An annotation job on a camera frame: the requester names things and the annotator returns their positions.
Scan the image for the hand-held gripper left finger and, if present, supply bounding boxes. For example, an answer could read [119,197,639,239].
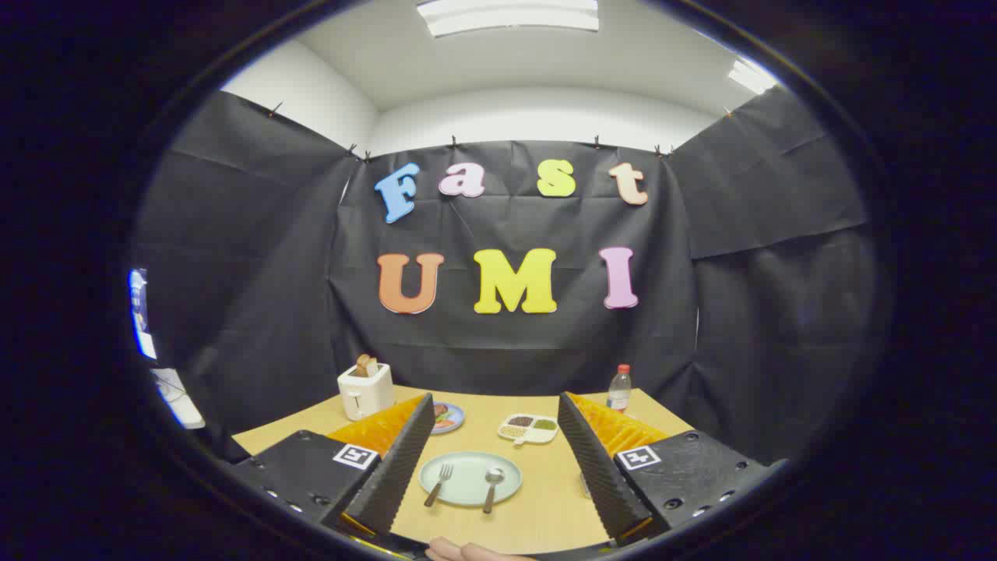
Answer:
[230,392,437,546]

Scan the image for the black backdrop cloth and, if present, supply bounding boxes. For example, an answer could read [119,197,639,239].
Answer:
[132,84,877,468]

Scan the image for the blue plate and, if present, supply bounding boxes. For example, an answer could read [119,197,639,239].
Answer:
[431,402,466,435]

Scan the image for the spoon with wooden handle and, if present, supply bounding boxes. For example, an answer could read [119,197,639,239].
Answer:
[482,467,506,515]

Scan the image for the large ceiling light panel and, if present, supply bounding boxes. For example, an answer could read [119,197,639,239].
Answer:
[415,0,601,38]

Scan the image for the small ceiling light panel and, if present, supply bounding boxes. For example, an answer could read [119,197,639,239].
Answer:
[727,58,780,96]

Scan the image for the white divided dish with beans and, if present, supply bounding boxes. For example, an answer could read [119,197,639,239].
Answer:
[497,413,560,447]

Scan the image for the light green plate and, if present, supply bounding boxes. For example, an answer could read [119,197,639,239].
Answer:
[419,451,523,507]

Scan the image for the fork with wooden handle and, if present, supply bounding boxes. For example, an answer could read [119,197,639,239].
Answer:
[424,464,454,508]

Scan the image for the white board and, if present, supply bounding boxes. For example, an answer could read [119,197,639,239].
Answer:
[150,368,206,430]

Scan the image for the white toaster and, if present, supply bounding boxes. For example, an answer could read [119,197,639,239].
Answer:
[337,362,396,422]

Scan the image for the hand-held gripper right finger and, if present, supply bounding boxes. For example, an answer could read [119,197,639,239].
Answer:
[557,391,781,546]

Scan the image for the clear water bottle red cap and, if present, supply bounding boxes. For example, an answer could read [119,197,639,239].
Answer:
[607,364,632,413]

